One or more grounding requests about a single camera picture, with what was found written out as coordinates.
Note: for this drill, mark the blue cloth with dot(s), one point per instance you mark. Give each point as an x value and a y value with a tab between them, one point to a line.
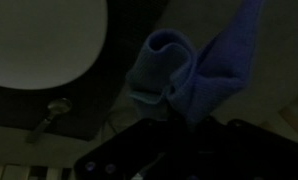
215	76

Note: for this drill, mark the wooden slatted chair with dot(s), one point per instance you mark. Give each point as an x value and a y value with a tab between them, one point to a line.
19	171

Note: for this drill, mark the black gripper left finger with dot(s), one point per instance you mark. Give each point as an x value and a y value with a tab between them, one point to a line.
135	153

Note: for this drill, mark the white round plate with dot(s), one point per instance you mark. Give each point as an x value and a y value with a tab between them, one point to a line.
39	40

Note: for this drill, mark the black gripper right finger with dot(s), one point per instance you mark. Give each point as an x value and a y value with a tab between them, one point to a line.
255	156

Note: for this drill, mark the dark placemat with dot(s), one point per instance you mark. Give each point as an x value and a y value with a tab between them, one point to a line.
99	100

